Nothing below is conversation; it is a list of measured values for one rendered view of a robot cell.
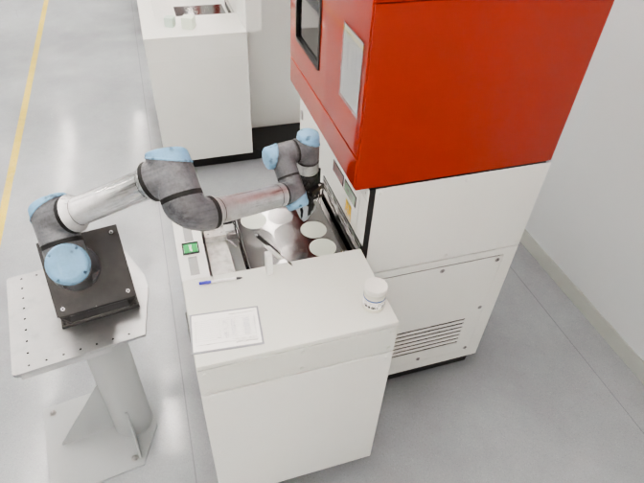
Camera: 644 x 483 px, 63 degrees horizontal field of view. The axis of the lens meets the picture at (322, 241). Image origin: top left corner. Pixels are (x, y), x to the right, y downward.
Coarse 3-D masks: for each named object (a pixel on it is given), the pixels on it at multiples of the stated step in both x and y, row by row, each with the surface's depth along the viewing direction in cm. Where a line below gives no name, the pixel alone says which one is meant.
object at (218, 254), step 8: (208, 248) 196; (216, 248) 196; (224, 248) 196; (208, 256) 193; (216, 256) 193; (224, 256) 193; (216, 264) 189; (224, 264) 190; (232, 264) 190; (216, 272) 187; (224, 272) 187
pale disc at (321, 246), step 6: (318, 240) 199; (324, 240) 199; (312, 246) 196; (318, 246) 196; (324, 246) 196; (330, 246) 196; (312, 252) 194; (318, 252) 194; (324, 252) 194; (330, 252) 194
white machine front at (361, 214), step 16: (304, 112) 230; (320, 144) 214; (320, 160) 218; (336, 160) 197; (320, 176) 222; (336, 176) 200; (336, 192) 204; (352, 192) 185; (368, 192) 170; (352, 208) 189; (368, 208) 175; (352, 224) 192; (368, 224) 180; (368, 240) 185
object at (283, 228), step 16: (320, 208) 213; (240, 224) 203; (272, 224) 204; (288, 224) 205; (256, 240) 197; (272, 240) 198; (288, 240) 198; (304, 240) 198; (336, 240) 199; (256, 256) 191; (272, 256) 191; (288, 256) 192; (304, 256) 192
